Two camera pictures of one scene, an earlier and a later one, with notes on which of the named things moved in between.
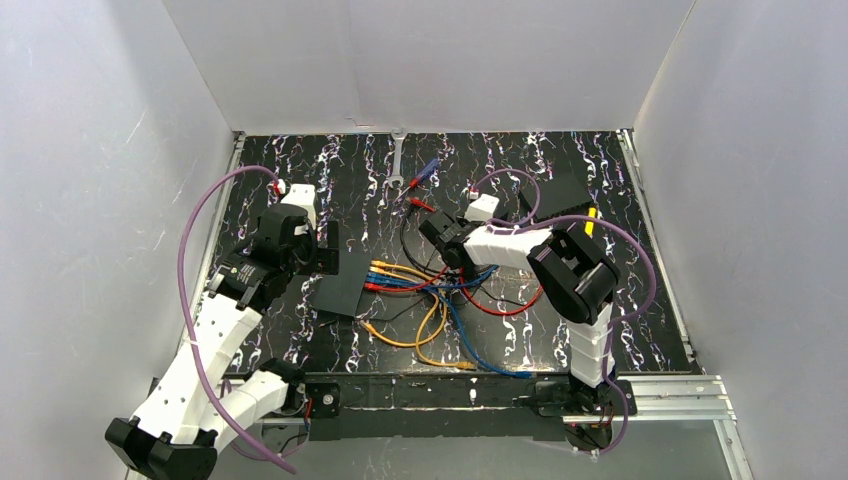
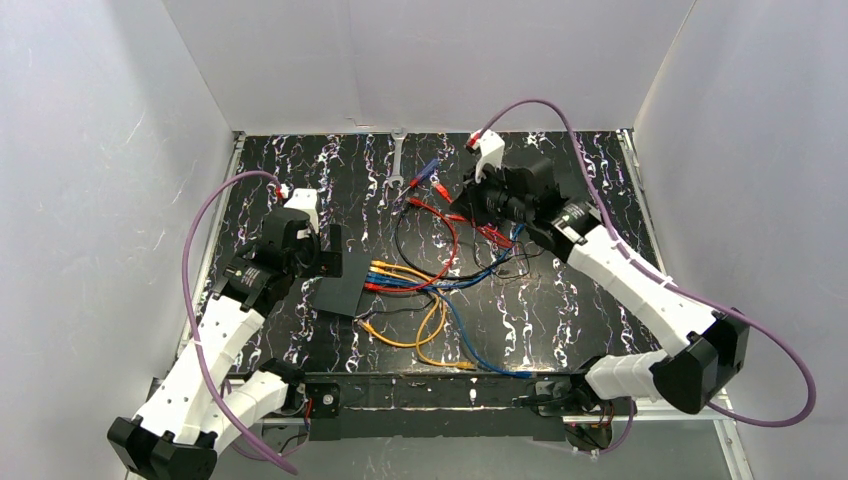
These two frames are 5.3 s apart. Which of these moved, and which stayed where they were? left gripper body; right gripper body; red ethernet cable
Moved: red ethernet cable; right gripper body
Stayed: left gripper body
